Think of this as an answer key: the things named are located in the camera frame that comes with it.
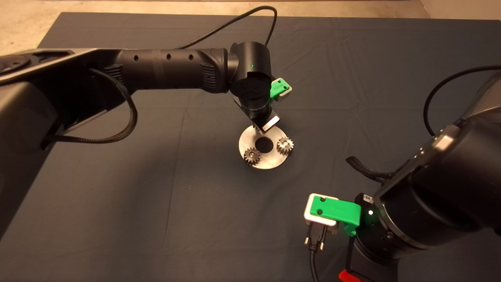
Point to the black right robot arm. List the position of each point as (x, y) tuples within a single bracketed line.
[(454, 192)]

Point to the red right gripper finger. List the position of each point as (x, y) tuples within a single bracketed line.
[(348, 276)]

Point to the green right camera mount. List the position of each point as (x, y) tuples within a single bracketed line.
[(336, 211)]

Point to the silver right camera box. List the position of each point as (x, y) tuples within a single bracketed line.
[(321, 223)]

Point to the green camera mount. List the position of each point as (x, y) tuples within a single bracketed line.
[(336, 211), (278, 89)]

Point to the silver left camera box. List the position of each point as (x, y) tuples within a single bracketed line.
[(289, 91)]

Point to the round metal carrier plate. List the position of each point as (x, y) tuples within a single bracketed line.
[(270, 160)]

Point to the steel planetary gear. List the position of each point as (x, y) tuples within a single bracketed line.
[(252, 156), (285, 145)]

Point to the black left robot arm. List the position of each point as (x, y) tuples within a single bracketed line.
[(164, 68)]

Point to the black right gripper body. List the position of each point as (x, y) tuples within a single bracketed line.
[(372, 262)]

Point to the silver camera box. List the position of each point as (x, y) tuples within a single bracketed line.
[(321, 223), (289, 91)]

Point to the green left camera mount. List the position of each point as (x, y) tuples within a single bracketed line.
[(278, 89)]

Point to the dark grey table cloth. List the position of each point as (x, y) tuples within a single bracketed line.
[(195, 235)]

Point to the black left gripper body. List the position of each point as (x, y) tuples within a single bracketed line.
[(268, 121)]

